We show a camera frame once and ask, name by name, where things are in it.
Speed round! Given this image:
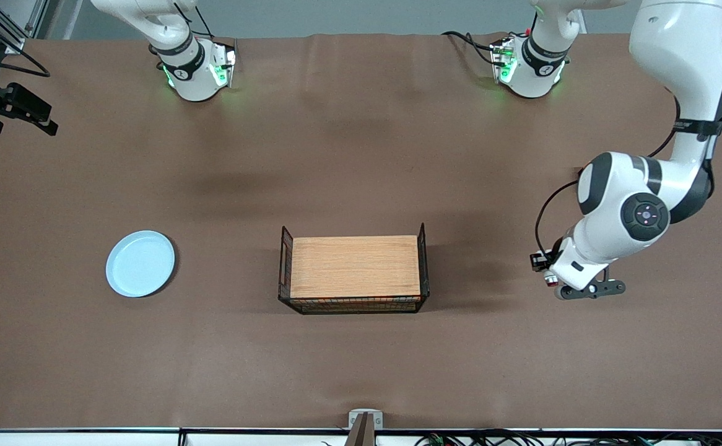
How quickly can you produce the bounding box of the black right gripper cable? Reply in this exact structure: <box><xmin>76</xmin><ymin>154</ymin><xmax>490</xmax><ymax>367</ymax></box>
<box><xmin>0</xmin><ymin>46</ymin><xmax>51</xmax><ymax>79</ymax></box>

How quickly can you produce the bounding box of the light blue round plate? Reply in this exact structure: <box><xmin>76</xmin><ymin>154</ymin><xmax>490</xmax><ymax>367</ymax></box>
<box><xmin>105</xmin><ymin>230</ymin><xmax>176</xmax><ymax>299</ymax></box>

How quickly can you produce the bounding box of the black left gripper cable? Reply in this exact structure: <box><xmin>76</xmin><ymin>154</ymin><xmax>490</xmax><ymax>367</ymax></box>
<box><xmin>534</xmin><ymin>96</ymin><xmax>681</xmax><ymax>256</ymax></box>

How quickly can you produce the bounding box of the wooden board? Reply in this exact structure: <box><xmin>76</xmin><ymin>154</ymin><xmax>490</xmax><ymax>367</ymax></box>
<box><xmin>291</xmin><ymin>235</ymin><xmax>422</xmax><ymax>299</ymax></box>

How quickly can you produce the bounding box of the brown table cover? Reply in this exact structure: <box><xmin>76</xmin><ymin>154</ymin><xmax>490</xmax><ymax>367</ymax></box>
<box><xmin>0</xmin><ymin>32</ymin><xmax>722</xmax><ymax>431</ymax></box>

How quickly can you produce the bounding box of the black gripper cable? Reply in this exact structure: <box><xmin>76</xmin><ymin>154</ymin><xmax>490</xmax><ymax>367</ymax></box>
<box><xmin>534</xmin><ymin>96</ymin><xmax>681</xmax><ymax>256</ymax></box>
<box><xmin>0</xmin><ymin>46</ymin><xmax>51</xmax><ymax>79</ymax></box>

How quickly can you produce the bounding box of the black arm base cable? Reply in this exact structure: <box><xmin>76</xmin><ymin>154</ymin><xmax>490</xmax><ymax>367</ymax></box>
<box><xmin>441</xmin><ymin>30</ymin><xmax>499</xmax><ymax>66</ymax></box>

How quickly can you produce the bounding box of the black wire mesh basket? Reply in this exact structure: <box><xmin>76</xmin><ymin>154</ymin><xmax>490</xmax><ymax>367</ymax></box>
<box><xmin>277</xmin><ymin>223</ymin><xmax>430</xmax><ymax>315</ymax></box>

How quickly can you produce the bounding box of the black cable bundle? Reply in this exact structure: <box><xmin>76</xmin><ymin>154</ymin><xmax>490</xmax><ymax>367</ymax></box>
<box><xmin>414</xmin><ymin>429</ymin><xmax>722</xmax><ymax>446</ymax></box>

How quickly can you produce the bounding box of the aluminium frame post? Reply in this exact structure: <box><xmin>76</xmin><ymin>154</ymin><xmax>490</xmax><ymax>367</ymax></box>
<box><xmin>0</xmin><ymin>0</ymin><xmax>49</xmax><ymax>56</ymax></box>

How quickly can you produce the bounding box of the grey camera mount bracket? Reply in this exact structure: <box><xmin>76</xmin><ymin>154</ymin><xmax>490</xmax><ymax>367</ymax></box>
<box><xmin>347</xmin><ymin>409</ymin><xmax>384</xmax><ymax>446</ymax></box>

